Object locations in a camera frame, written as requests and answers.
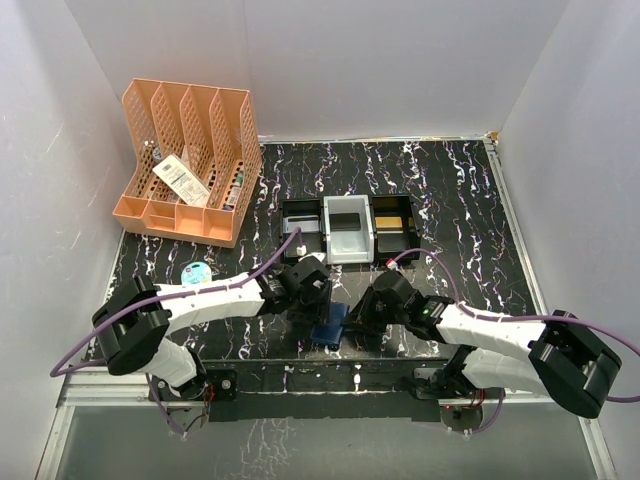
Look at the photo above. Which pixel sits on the silver card in bin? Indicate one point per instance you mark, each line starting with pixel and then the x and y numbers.
pixel 306 224

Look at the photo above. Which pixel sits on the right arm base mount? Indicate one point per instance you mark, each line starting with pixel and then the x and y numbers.
pixel 433 384

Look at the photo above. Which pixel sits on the black card in bin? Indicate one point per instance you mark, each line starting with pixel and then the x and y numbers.
pixel 345 221

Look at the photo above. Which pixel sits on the round teal tape roll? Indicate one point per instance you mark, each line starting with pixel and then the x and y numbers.
pixel 196 273

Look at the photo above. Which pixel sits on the white labelled paper packet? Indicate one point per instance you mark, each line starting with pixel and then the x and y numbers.
pixel 182 181

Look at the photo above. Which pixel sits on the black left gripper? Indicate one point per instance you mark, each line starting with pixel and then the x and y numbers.
pixel 318 312

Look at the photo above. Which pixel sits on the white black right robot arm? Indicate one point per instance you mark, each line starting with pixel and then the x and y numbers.
pixel 559 359

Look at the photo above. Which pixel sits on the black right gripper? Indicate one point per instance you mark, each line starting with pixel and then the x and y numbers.
pixel 361 317

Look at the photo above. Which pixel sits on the white middle bin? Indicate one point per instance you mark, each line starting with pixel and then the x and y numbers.
pixel 349 247

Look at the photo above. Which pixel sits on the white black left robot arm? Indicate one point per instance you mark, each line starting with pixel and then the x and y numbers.
pixel 136 323

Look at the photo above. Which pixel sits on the black left bin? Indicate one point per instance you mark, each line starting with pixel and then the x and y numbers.
pixel 305 214

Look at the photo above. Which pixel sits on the orange plastic file organizer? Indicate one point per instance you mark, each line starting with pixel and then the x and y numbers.
pixel 198 159

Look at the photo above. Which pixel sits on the gold card in bin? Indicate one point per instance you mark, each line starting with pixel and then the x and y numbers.
pixel 389 223

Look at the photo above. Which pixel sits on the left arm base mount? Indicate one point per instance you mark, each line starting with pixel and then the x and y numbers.
pixel 220 384

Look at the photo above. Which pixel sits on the black right bin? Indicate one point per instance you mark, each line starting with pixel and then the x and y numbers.
pixel 390 244

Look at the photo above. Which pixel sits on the black bin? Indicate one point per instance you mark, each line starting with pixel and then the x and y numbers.
pixel 305 214
pixel 390 244

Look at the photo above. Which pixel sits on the blue card holder wallet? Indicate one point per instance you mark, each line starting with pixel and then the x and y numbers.
pixel 330 333

